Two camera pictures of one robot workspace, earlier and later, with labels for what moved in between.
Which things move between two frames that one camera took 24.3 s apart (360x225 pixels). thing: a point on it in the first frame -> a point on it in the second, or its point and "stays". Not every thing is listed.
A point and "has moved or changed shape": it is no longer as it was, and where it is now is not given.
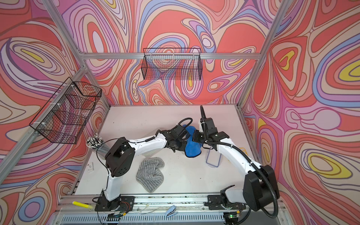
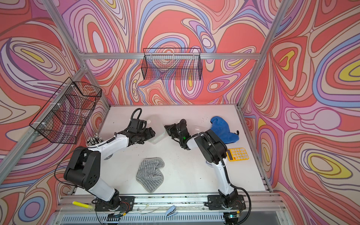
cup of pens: [95, 142] stays
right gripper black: [196, 136] -> [170, 128]
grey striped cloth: [148, 176] stays
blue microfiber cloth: [192, 148] has moved or changed shape
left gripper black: [183, 148] -> [150, 133]
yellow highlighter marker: [82, 205] stays
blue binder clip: [171, 210] stays
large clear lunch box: [149, 154] -> [155, 122]
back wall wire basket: [174, 63] stays
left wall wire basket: [61, 117] stays
